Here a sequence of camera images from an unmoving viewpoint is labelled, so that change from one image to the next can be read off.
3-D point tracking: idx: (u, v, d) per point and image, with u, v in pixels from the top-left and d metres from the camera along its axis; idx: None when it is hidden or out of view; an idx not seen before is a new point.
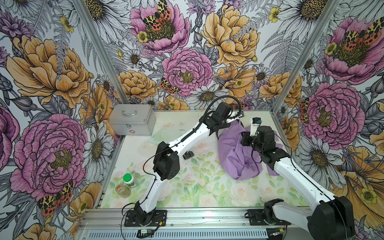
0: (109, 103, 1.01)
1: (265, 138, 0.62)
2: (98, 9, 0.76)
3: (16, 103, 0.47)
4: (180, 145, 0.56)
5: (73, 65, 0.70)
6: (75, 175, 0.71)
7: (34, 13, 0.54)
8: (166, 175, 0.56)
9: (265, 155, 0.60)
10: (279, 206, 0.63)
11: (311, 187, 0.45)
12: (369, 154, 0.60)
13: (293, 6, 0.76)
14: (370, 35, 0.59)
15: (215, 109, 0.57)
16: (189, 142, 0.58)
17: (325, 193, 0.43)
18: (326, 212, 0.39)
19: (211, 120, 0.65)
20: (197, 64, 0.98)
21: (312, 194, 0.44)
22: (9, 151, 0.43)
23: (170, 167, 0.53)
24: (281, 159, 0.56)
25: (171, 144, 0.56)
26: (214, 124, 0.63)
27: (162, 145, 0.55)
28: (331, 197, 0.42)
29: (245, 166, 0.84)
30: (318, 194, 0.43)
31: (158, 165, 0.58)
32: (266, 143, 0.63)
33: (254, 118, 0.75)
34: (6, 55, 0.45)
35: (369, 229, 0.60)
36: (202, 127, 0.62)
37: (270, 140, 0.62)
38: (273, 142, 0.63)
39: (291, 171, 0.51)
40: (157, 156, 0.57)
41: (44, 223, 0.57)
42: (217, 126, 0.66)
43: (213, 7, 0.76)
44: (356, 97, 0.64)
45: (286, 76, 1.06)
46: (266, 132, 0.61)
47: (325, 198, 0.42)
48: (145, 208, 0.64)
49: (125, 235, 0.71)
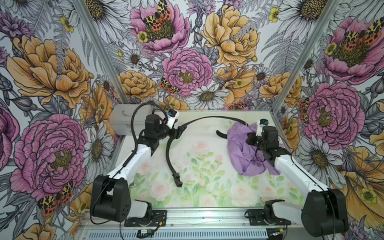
0: (109, 103, 1.01)
1: (268, 137, 0.67)
2: (98, 9, 0.76)
3: (16, 103, 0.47)
4: (124, 170, 0.47)
5: (73, 65, 0.70)
6: (75, 175, 0.71)
7: (34, 13, 0.54)
8: (116, 217, 0.42)
9: (268, 152, 0.63)
10: (279, 204, 0.62)
11: (306, 179, 0.47)
12: (369, 154, 0.60)
13: (293, 6, 0.76)
14: (370, 35, 0.59)
15: (146, 128, 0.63)
16: (132, 164, 0.50)
17: (319, 184, 0.45)
18: (317, 198, 0.41)
19: (146, 140, 0.62)
20: (197, 64, 0.98)
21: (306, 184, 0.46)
22: (9, 151, 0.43)
23: (120, 199, 0.42)
24: (280, 155, 0.59)
25: (111, 175, 0.45)
26: (151, 141, 0.62)
27: (98, 182, 0.43)
28: (323, 188, 0.44)
29: (251, 163, 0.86)
30: (311, 184, 0.45)
31: (99, 211, 0.43)
32: (269, 141, 0.66)
33: (261, 119, 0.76)
34: (6, 55, 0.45)
35: (369, 229, 0.60)
36: (142, 147, 0.58)
37: (273, 138, 0.66)
38: (276, 141, 0.66)
39: (289, 166, 0.54)
40: (96, 200, 0.43)
41: (44, 223, 0.57)
42: (155, 142, 0.63)
43: (213, 7, 0.76)
44: (356, 97, 0.64)
45: (286, 76, 1.06)
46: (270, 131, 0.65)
47: (318, 188, 0.44)
48: (139, 215, 0.61)
49: (125, 235, 0.71)
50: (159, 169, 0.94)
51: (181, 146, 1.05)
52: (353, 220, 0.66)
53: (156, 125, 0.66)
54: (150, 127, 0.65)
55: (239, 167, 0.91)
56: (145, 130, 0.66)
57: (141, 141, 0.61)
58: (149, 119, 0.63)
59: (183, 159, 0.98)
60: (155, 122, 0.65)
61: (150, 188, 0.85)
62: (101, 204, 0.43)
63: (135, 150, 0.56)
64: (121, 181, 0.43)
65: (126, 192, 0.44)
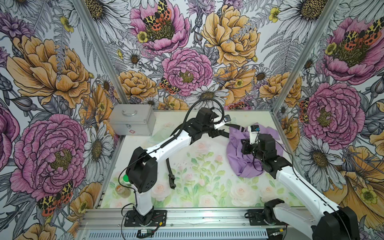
0: (109, 103, 1.01)
1: (265, 147, 0.63)
2: (98, 9, 0.76)
3: (16, 103, 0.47)
4: (160, 151, 0.51)
5: (73, 65, 0.70)
6: (75, 175, 0.71)
7: (34, 13, 0.54)
8: (141, 186, 0.48)
9: (267, 164, 0.60)
10: (281, 208, 0.62)
11: (314, 197, 0.45)
12: (369, 154, 0.60)
13: (293, 6, 0.76)
14: (370, 35, 0.59)
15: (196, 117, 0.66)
16: (169, 148, 0.53)
17: (329, 204, 0.43)
18: (331, 223, 0.39)
19: (192, 128, 0.63)
20: (197, 64, 0.98)
21: (316, 204, 0.44)
22: (9, 151, 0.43)
23: (145, 176, 0.47)
24: (282, 168, 0.55)
25: (148, 150, 0.51)
26: (195, 132, 0.61)
27: (137, 152, 0.49)
28: (335, 208, 0.42)
29: (248, 165, 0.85)
30: (321, 205, 0.43)
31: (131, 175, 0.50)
32: (267, 151, 0.62)
33: (252, 126, 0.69)
34: (6, 55, 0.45)
35: (369, 229, 0.60)
36: (184, 135, 0.59)
37: (271, 148, 0.62)
38: (274, 151, 0.63)
39: (293, 181, 0.51)
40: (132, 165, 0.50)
41: (44, 223, 0.57)
42: (198, 134, 0.64)
43: (213, 7, 0.76)
44: (356, 97, 0.64)
45: (286, 76, 1.06)
46: (267, 141, 0.61)
47: (329, 208, 0.42)
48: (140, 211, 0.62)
49: (125, 235, 0.71)
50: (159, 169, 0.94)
51: None
52: None
53: (207, 118, 0.66)
54: (200, 117, 0.65)
55: (237, 168, 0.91)
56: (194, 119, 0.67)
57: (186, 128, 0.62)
58: (204, 109, 0.65)
59: (183, 159, 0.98)
60: (206, 115, 0.65)
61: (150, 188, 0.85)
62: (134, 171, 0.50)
63: (176, 135, 0.58)
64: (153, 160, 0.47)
65: (154, 171, 0.48)
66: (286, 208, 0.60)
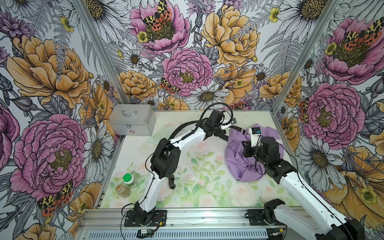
0: (109, 103, 1.01)
1: (269, 150, 0.60)
2: (98, 9, 0.76)
3: (16, 103, 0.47)
4: (181, 142, 0.59)
5: (73, 65, 0.70)
6: (75, 175, 0.71)
7: (34, 13, 0.54)
8: (164, 172, 0.56)
9: (271, 168, 0.58)
10: (282, 211, 0.61)
11: (321, 208, 0.44)
12: (369, 154, 0.60)
13: (293, 6, 0.76)
14: (370, 35, 0.59)
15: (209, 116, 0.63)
16: (188, 140, 0.62)
17: (336, 216, 0.42)
18: (339, 237, 0.38)
19: (205, 125, 0.71)
20: (197, 64, 0.98)
21: (323, 216, 0.43)
22: (9, 151, 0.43)
23: (170, 162, 0.55)
24: (287, 174, 0.53)
25: (172, 141, 0.59)
26: (208, 129, 0.69)
27: (162, 142, 0.57)
28: (342, 220, 0.41)
29: (247, 168, 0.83)
30: (328, 217, 0.42)
31: (156, 162, 0.58)
32: (271, 155, 0.60)
33: (253, 128, 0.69)
34: (6, 55, 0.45)
35: (369, 229, 0.60)
36: (200, 130, 0.68)
37: (274, 152, 0.60)
38: (277, 155, 0.61)
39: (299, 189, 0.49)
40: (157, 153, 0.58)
41: (44, 223, 0.57)
42: (211, 131, 0.71)
43: (213, 7, 0.76)
44: (356, 97, 0.64)
45: (286, 76, 1.06)
46: (270, 145, 0.58)
47: (337, 221, 0.41)
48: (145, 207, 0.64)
49: (125, 235, 0.71)
50: None
51: None
52: None
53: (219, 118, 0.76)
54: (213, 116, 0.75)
55: (236, 173, 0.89)
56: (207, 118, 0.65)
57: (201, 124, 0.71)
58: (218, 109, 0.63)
59: (183, 159, 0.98)
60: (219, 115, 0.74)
61: None
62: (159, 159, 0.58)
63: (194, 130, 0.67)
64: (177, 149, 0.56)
65: (176, 159, 0.56)
66: (288, 211, 0.60)
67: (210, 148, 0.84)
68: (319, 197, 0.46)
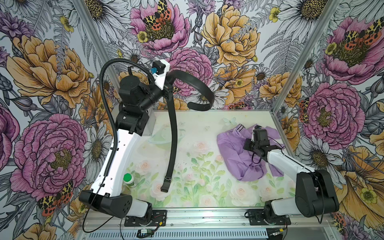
0: (109, 103, 1.01)
1: (259, 136, 0.73)
2: (97, 9, 0.76)
3: (16, 103, 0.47)
4: (108, 180, 0.40)
5: (73, 65, 0.70)
6: (75, 175, 0.71)
7: (34, 13, 0.54)
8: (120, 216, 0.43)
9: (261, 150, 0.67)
10: (277, 201, 0.63)
11: (294, 164, 0.52)
12: (369, 154, 0.60)
13: (293, 6, 0.76)
14: (370, 35, 0.59)
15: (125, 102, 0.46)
16: (116, 166, 0.41)
17: (306, 167, 0.49)
18: (305, 179, 0.44)
19: (129, 119, 0.45)
20: (197, 64, 0.98)
21: (295, 168, 0.50)
22: (9, 151, 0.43)
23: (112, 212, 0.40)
24: (272, 150, 0.62)
25: (95, 189, 0.40)
26: (136, 120, 0.45)
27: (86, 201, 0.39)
28: (310, 169, 0.47)
29: (249, 167, 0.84)
30: (299, 168, 0.49)
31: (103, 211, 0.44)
32: (260, 139, 0.72)
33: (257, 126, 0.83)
34: (6, 55, 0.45)
35: (369, 229, 0.60)
36: (122, 137, 0.44)
37: (263, 136, 0.72)
38: (266, 140, 0.72)
39: (279, 156, 0.59)
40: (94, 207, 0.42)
41: (44, 223, 0.57)
42: (142, 120, 0.46)
43: (213, 7, 0.76)
44: (356, 97, 0.64)
45: (286, 76, 1.06)
46: (258, 131, 0.72)
47: (305, 169, 0.48)
48: (139, 214, 0.61)
49: (125, 235, 0.71)
50: (159, 169, 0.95)
51: (181, 146, 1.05)
52: (353, 220, 0.66)
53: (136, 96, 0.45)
54: (128, 99, 0.44)
55: (237, 173, 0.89)
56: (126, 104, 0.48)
57: (122, 123, 0.45)
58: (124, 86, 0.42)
59: (183, 159, 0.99)
60: (133, 93, 0.43)
61: (150, 188, 0.85)
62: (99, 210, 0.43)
63: (116, 146, 0.43)
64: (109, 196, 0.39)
65: (118, 201, 0.41)
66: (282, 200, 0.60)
67: (210, 147, 0.84)
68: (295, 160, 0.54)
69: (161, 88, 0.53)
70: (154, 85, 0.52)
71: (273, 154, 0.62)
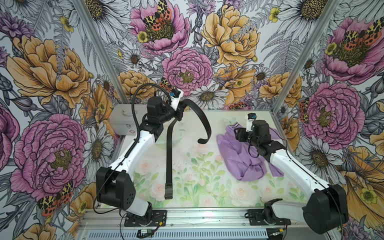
0: (109, 103, 1.01)
1: (260, 131, 0.64)
2: (98, 9, 0.76)
3: (16, 103, 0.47)
4: (126, 162, 0.46)
5: (73, 65, 0.70)
6: (75, 175, 0.71)
7: (34, 13, 0.54)
8: (122, 206, 0.44)
9: (262, 148, 0.60)
10: (278, 204, 0.63)
11: (306, 176, 0.46)
12: (369, 154, 0.60)
13: (293, 6, 0.76)
14: (370, 35, 0.59)
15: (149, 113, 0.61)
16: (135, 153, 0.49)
17: (319, 182, 0.44)
18: (321, 199, 0.40)
19: (149, 126, 0.59)
20: (197, 64, 0.98)
21: (307, 183, 0.45)
22: (9, 151, 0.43)
23: (121, 192, 0.42)
24: (276, 151, 0.56)
25: (113, 167, 0.45)
26: (154, 128, 0.58)
27: (101, 174, 0.43)
28: (325, 185, 0.43)
29: (249, 167, 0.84)
30: (312, 183, 0.44)
31: (105, 199, 0.45)
32: (261, 136, 0.64)
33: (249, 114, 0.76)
34: (6, 55, 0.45)
35: (369, 229, 0.60)
36: (145, 135, 0.55)
37: (265, 132, 0.64)
38: (268, 136, 0.65)
39: (286, 162, 0.52)
40: (101, 189, 0.44)
41: (44, 223, 0.57)
42: (159, 128, 0.60)
43: (213, 7, 0.76)
44: (356, 97, 0.64)
45: (286, 76, 1.06)
46: (261, 125, 0.62)
47: (319, 186, 0.43)
48: (139, 213, 0.61)
49: (125, 235, 0.71)
50: (159, 169, 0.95)
51: (181, 146, 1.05)
52: (353, 220, 0.66)
53: (159, 109, 0.61)
54: (152, 112, 0.60)
55: (237, 173, 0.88)
56: (149, 115, 0.62)
57: (144, 128, 0.58)
58: (151, 102, 0.58)
59: (183, 159, 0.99)
60: (157, 107, 0.59)
61: (150, 188, 0.85)
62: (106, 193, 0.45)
63: (138, 139, 0.54)
64: (123, 174, 0.43)
65: (128, 184, 0.44)
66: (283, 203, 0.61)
67: (210, 148, 0.84)
68: (305, 168, 0.49)
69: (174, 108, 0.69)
70: (169, 106, 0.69)
71: (278, 159, 0.56)
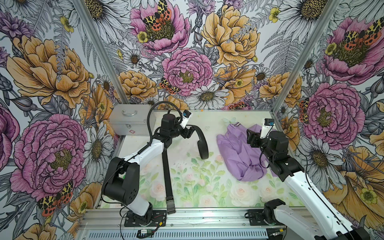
0: (109, 103, 1.01)
1: (277, 146, 0.56)
2: (98, 9, 0.76)
3: (16, 103, 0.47)
4: (138, 157, 0.51)
5: (73, 65, 0.70)
6: (75, 175, 0.71)
7: (34, 13, 0.54)
8: (124, 199, 0.45)
9: (276, 166, 0.54)
10: (282, 211, 0.61)
11: (327, 213, 0.42)
12: (369, 154, 0.60)
13: (293, 6, 0.76)
14: (370, 35, 0.59)
15: (162, 125, 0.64)
16: (146, 154, 0.54)
17: (342, 222, 0.40)
18: None
19: (160, 136, 0.67)
20: (197, 64, 0.98)
21: (329, 222, 0.41)
22: (9, 151, 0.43)
23: (131, 181, 0.45)
24: (295, 174, 0.51)
25: (126, 158, 0.49)
26: (164, 139, 0.65)
27: (114, 163, 0.47)
28: (348, 228, 0.39)
29: (249, 167, 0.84)
30: (335, 223, 0.40)
31: (110, 190, 0.46)
32: (278, 152, 0.56)
33: (266, 120, 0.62)
34: (6, 55, 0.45)
35: (369, 229, 0.60)
36: (156, 141, 0.62)
37: (283, 148, 0.56)
38: (285, 152, 0.57)
39: (306, 191, 0.47)
40: (109, 179, 0.46)
41: (44, 223, 0.57)
42: (168, 140, 0.67)
43: (213, 7, 0.76)
44: (356, 97, 0.64)
45: (286, 76, 1.06)
46: (280, 141, 0.54)
47: (343, 229, 0.39)
48: (139, 212, 0.61)
49: (125, 235, 0.71)
50: (159, 169, 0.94)
51: (181, 146, 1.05)
52: (353, 220, 0.66)
53: (171, 124, 0.70)
54: (165, 126, 0.69)
55: (237, 173, 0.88)
56: (161, 128, 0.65)
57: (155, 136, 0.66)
58: (166, 117, 0.69)
59: (183, 159, 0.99)
60: (170, 122, 0.68)
61: (150, 188, 0.85)
62: (113, 184, 0.47)
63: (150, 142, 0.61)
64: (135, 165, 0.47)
65: (136, 178, 0.47)
66: (288, 212, 0.59)
67: (210, 148, 0.84)
68: (325, 200, 0.44)
69: (183, 126, 0.79)
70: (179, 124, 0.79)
71: (295, 183, 0.50)
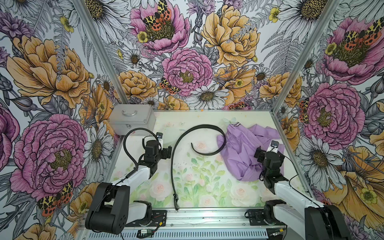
0: (109, 103, 1.01)
1: (270, 165, 0.68)
2: (98, 9, 0.76)
3: (16, 103, 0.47)
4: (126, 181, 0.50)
5: (73, 65, 0.70)
6: (75, 175, 0.71)
7: (34, 13, 0.54)
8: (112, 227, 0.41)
9: (268, 180, 0.66)
10: (281, 208, 0.62)
11: (302, 198, 0.50)
12: (369, 154, 0.60)
13: (293, 6, 0.76)
14: (370, 35, 0.59)
15: (146, 152, 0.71)
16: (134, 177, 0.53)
17: (315, 201, 0.47)
18: (314, 215, 0.42)
19: (145, 162, 0.67)
20: (197, 64, 0.98)
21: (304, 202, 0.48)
22: (9, 151, 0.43)
23: (119, 206, 0.43)
24: (279, 182, 0.61)
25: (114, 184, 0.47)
26: (151, 165, 0.65)
27: (101, 189, 0.44)
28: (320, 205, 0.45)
29: (249, 167, 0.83)
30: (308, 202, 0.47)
31: (95, 220, 0.42)
32: (270, 169, 0.67)
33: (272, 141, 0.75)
34: (6, 55, 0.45)
35: (369, 229, 0.60)
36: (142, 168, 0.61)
37: (275, 167, 0.67)
38: (276, 169, 0.68)
39: (287, 189, 0.57)
40: (96, 207, 0.43)
41: (44, 223, 0.57)
42: (154, 165, 0.68)
43: (213, 7, 0.76)
44: (356, 97, 0.64)
45: (286, 76, 1.06)
46: (272, 161, 0.66)
47: (314, 204, 0.46)
48: (139, 216, 0.61)
49: (125, 235, 0.71)
50: (159, 169, 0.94)
51: (181, 146, 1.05)
52: (353, 220, 0.66)
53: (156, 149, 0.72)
54: (150, 152, 0.70)
55: (237, 173, 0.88)
56: (146, 155, 0.71)
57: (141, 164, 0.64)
58: (150, 144, 0.70)
59: (183, 159, 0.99)
60: (154, 147, 0.71)
61: (150, 188, 0.85)
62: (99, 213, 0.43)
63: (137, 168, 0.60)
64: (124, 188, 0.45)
65: (125, 201, 0.44)
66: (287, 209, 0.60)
67: (209, 148, 0.84)
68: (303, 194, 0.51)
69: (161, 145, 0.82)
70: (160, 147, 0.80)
71: (280, 186, 0.60)
